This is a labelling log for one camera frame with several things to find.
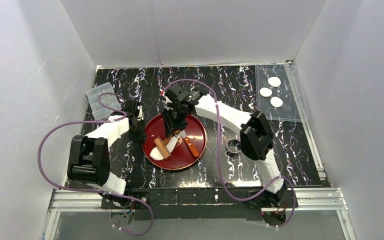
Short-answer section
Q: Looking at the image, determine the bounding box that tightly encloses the wooden double-ended pastry roller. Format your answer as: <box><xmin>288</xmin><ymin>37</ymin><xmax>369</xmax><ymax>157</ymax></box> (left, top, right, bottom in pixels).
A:
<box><xmin>154</xmin><ymin>129</ymin><xmax>182</xmax><ymax>160</ymax></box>

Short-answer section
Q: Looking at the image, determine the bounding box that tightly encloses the white dough lump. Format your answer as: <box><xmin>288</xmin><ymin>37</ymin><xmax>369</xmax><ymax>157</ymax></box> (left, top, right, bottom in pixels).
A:
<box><xmin>149</xmin><ymin>134</ymin><xmax>181</xmax><ymax>162</ymax></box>

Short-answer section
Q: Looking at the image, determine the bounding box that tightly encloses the red round lacquer plate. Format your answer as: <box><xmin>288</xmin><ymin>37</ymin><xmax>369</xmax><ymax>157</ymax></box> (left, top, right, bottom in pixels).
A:
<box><xmin>142</xmin><ymin>114</ymin><xmax>207</xmax><ymax>171</ymax></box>

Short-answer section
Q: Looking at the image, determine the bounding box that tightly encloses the round metal cutter ring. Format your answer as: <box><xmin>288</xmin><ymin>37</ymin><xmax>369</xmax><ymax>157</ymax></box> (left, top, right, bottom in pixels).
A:
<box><xmin>226</xmin><ymin>139</ymin><xmax>243</xmax><ymax>158</ymax></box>

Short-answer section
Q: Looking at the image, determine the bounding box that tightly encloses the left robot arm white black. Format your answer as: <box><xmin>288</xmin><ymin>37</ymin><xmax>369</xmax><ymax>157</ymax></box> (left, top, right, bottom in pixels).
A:
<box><xmin>67</xmin><ymin>100</ymin><xmax>147</xmax><ymax>195</ymax></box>

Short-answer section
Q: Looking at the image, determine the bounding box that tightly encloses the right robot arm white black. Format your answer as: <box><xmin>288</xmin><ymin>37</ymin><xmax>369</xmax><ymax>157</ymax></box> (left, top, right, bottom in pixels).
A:
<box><xmin>160</xmin><ymin>80</ymin><xmax>287</xmax><ymax>204</ymax></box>

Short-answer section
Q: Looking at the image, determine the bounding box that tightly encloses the round dumpling wrapper left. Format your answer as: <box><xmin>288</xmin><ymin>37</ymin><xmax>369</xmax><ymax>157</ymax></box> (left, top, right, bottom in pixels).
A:
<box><xmin>259</xmin><ymin>87</ymin><xmax>273</xmax><ymax>98</ymax></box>

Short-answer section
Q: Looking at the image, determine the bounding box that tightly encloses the round dumpling wrapper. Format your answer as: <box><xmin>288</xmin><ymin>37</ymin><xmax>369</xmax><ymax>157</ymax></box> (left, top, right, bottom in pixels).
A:
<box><xmin>270</xmin><ymin>96</ymin><xmax>284</xmax><ymax>108</ymax></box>
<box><xmin>267</xmin><ymin>76</ymin><xmax>282</xmax><ymax>88</ymax></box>
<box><xmin>259</xmin><ymin>87</ymin><xmax>273</xmax><ymax>98</ymax></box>

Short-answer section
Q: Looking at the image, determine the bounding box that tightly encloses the round dumpling wrapper near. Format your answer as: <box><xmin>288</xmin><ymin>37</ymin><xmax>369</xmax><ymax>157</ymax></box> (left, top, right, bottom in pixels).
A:
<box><xmin>270</xmin><ymin>96</ymin><xmax>284</xmax><ymax>108</ymax></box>

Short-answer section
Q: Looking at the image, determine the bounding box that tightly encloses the round dumpling wrapper far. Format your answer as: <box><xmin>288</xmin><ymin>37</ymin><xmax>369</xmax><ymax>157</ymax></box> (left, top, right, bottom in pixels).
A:
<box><xmin>267</xmin><ymin>76</ymin><xmax>282</xmax><ymax>88</ymax></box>

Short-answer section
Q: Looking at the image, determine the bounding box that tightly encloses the clear plastic compartment box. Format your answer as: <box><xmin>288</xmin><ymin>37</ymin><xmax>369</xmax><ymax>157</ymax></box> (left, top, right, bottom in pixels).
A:
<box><xmin>85</xmin><ymin>82</ymin><xmax>121</xmax><ymax>121</ymax></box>

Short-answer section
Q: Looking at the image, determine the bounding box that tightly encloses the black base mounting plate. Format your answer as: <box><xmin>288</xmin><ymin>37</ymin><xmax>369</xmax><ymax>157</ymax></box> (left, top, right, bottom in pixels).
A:
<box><xmin>99</xmin><ymin>187</ymin><xmax>299</xmax><ymax>222</ymax></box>

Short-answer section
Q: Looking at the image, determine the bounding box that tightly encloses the clear acrylic tray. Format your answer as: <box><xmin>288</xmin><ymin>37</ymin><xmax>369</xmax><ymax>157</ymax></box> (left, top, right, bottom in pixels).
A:
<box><xmin>255</xmin><ymin>64</ymin><xmax>308</xmax><ymax>122</ymax></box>

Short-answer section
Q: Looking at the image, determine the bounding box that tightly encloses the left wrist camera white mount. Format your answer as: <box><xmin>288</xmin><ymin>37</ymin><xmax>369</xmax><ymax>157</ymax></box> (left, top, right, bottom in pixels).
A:
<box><xmin>136</xmin><ymin>105</ymin><xmax>144</xmax><ymax>121</ymax></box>

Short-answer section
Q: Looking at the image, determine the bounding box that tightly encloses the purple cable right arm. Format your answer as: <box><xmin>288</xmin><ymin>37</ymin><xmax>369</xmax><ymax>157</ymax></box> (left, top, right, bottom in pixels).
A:
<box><xmin>163</xmin><ymin>78</ymin><xmax>297</xmax><ymax>229</ymax></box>

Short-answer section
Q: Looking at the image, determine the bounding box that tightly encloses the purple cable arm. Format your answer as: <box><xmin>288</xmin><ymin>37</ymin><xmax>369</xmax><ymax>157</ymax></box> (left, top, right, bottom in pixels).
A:
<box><xmin>37</xmin><ymin>92</ymin><xmax>154</xmax><ymax>237</ymax></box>
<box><xmin>163</xmin><ymin>78</ymin><xmax>297</xmax><ymax>229</ymax></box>

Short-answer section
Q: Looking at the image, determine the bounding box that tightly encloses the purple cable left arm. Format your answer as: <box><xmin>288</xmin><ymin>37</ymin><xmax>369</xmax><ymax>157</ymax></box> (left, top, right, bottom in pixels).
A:
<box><xmin>37</xmin><ymin>92</ymin><xmax>154</xmax><ymax>237</ymax></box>

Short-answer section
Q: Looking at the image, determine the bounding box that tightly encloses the metal scraper wooden handle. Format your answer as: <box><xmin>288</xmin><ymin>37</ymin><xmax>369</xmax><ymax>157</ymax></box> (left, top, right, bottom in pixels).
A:
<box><xmin>179</xmin><ymin>130</ymin><xmax>200</xmax><ymax>157</ymax></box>

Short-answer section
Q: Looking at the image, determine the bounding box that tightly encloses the aluminium frame rail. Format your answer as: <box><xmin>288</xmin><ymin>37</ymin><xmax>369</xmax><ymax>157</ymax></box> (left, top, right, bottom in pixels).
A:
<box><xmin>41</xmin><ymin>186</ymin><xmax>356</xmax><ymax>240</ymax></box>

